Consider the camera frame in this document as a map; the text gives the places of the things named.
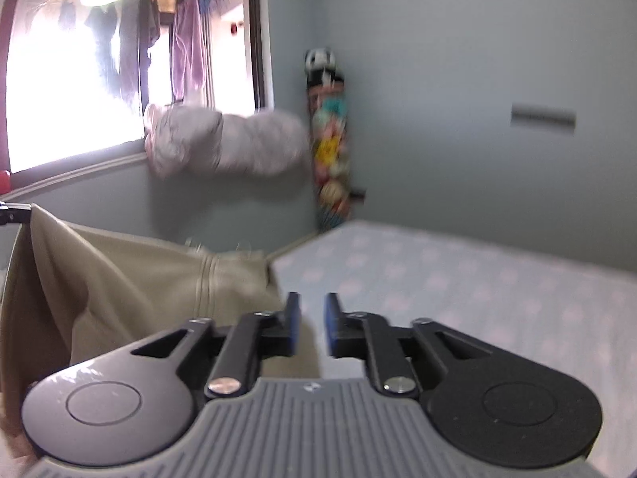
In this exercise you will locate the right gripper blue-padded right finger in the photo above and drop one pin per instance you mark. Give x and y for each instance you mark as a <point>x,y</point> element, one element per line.
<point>371,339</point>

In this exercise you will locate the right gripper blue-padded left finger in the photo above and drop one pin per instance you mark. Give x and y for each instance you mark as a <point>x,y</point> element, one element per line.
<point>240,350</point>

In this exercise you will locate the beige fleece hoodie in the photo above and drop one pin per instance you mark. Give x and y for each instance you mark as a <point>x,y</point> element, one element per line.
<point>72,293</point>

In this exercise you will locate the dark hanging clothes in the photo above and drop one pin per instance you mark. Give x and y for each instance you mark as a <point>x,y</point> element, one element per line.
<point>116,28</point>

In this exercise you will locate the pink rolled duvet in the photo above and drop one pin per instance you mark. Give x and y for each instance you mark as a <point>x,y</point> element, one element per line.
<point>205,141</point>

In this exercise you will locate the clear tube of plush toys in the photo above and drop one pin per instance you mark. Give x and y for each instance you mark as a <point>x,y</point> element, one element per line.
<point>330,154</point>

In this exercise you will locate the polka dot bed sheet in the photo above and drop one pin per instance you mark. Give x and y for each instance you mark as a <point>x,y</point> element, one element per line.
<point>575,317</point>

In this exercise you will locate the purple hanging towel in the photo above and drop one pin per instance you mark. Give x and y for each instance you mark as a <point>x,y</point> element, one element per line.
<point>189,68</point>

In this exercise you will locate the pink foam window bumper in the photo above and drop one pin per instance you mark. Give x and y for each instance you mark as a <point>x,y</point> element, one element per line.
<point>7,19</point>

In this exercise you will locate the panda plush toy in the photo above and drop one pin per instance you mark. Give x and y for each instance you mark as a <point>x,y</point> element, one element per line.
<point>321,68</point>

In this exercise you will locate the black wall socket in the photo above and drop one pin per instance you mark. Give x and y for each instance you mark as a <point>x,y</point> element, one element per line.
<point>357,195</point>

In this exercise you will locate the window with dark frame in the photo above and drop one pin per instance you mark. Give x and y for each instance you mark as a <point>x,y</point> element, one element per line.
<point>78,75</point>

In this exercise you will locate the grey wall switch panel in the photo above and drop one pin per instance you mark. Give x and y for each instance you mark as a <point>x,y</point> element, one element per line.
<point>554,119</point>

